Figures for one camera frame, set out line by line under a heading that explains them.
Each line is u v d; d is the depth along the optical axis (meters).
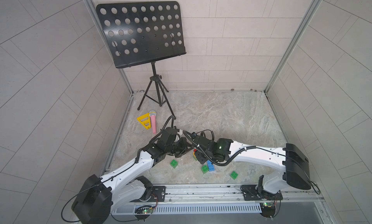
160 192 0.71
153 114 0.99
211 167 0.78
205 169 0.77
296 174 0.39
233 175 0.77
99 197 0.38
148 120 0.98
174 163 0.77
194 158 0.67
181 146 0.68
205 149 0.56
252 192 0.71
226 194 0.72
